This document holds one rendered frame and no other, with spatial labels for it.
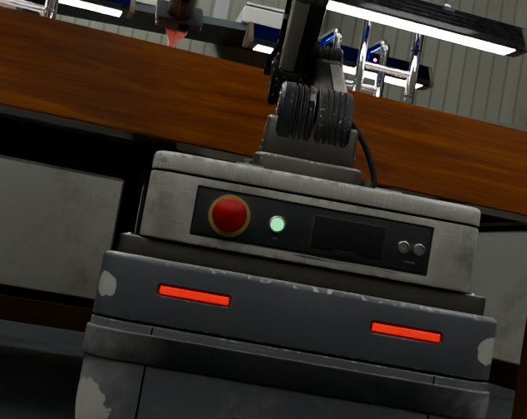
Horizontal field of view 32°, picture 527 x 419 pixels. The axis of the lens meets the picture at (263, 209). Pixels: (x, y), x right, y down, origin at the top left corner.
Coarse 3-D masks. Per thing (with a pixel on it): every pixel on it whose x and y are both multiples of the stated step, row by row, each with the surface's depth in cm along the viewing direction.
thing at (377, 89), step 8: (328, 32) 274; (336, 32) 267; (320, 40) 281; (328, 40) 278; (336, 40) 267; (384, 40) 272; (368, 48) 282; (376, 48) 278; (384, 48) 271; (384, 56) 270; (384, 64) 270; (376, 80) 270; (384, 80) 271; (368, 88) 269; (376, 88) 269
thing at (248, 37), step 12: (252, 24) 276; (252, 36) 274; (264, 36) 275; (276, 36) 277; (252, 48) 280; (348, 48) 285; (348, 60) 282; (372, 60) 285; (396, 60) 289; (372, 72) 284; (420, 72) 289; (432, 72) 291; (420, 84) 288; (432, 84) 289
